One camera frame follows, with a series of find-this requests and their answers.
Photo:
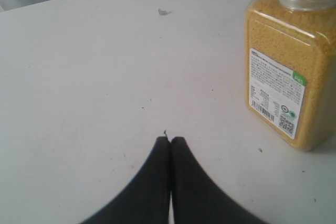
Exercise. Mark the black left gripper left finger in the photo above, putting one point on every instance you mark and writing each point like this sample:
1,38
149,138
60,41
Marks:
146,198

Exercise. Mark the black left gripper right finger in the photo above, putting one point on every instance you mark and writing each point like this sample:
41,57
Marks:
195,197

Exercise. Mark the millet bottle with white cap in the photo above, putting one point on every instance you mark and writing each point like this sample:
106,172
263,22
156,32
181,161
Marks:
290,68

